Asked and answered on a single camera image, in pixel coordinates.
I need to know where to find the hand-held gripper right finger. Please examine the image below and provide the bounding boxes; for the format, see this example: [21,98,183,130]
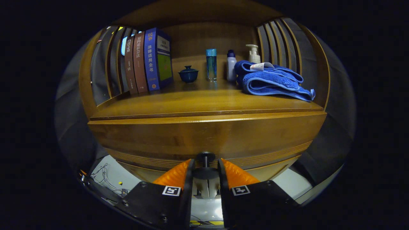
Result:
[218,158,299,229]

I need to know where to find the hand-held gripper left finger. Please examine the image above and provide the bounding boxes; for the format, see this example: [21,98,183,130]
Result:
[117,159,195,229]

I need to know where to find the wooden cabinet door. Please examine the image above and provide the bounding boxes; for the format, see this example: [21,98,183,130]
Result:
[118,160,210,198]
[208,155,301,198]

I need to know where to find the wooden countertop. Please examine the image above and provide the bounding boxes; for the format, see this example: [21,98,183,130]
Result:
[89,56,325,121]

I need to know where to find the wooden cabinet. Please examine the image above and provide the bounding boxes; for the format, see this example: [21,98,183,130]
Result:
[78,2,331,199]

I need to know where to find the folded blue towel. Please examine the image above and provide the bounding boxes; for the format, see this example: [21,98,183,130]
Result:
[234,60,316,102]

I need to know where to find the blue lidded teacup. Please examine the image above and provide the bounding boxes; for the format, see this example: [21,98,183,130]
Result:
[178,65,199,83]

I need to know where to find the dark brown book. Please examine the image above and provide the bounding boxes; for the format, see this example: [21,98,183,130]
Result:
[124,35,138,95]

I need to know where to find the white bottle with blue cap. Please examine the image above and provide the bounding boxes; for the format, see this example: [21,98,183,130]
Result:
[227,50,237,82]

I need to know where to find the reddish brown book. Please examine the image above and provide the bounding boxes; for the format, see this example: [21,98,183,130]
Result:
[133,31,149,93]

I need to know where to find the thick blue book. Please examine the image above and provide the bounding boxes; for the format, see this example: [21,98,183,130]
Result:
[144,27,174,92]

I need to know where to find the teal glass bottle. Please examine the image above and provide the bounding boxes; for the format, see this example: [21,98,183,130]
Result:
[206,49,217,81]

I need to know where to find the white pump bottle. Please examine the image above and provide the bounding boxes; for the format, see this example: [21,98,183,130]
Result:
[245,44,261,64]

